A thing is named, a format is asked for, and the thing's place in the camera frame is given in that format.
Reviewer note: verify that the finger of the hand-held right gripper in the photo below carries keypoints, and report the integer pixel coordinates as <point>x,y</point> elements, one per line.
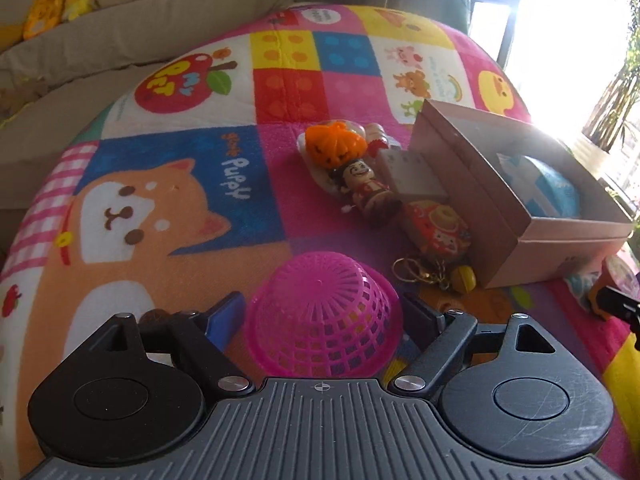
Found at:
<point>617,304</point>

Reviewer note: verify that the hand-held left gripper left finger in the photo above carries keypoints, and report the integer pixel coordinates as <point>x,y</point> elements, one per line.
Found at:
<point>223,317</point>

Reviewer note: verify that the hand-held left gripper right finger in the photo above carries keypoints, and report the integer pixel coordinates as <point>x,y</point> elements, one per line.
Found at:
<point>421,316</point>

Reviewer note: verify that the pink pig toy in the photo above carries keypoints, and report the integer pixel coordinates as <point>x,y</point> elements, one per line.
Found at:
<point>622,272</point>

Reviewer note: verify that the pink plastic basket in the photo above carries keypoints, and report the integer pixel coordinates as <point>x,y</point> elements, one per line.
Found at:
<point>320,300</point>

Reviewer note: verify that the wooden doll figurine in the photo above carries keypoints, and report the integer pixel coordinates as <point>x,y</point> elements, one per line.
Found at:
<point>361,186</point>

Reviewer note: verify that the cardboard box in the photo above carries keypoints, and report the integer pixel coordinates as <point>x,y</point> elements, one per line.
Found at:
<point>450,152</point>

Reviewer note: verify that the white yogurt bottle red cap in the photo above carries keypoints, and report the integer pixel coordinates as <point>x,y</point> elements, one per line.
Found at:
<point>382,134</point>

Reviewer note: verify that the orange pumpkin toy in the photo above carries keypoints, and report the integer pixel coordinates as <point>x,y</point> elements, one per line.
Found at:
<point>332,145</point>

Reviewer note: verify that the yellow ball bell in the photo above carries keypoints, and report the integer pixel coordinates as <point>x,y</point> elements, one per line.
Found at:
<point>463,279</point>

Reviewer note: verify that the colourful printed play mat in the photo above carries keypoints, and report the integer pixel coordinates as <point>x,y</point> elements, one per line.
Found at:
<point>175,260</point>

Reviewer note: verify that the blue wet wipes pack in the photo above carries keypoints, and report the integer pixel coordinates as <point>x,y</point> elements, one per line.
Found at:
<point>545,185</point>

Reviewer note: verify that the white notepad block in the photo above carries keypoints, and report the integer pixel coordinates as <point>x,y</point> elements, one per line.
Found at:
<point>411,172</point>

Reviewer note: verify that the white planter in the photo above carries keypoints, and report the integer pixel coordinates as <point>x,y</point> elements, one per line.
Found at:
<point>590,157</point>

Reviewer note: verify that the green potted plant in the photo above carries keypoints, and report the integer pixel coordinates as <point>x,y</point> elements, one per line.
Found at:
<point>615,100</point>

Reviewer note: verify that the yellow cushion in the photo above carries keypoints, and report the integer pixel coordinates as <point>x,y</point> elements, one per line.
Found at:
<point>10,36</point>

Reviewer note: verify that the orange yellow plush toy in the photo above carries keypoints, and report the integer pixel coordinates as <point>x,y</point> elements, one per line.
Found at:
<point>42,12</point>

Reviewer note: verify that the window frame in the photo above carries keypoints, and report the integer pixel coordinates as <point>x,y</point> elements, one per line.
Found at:
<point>487,10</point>

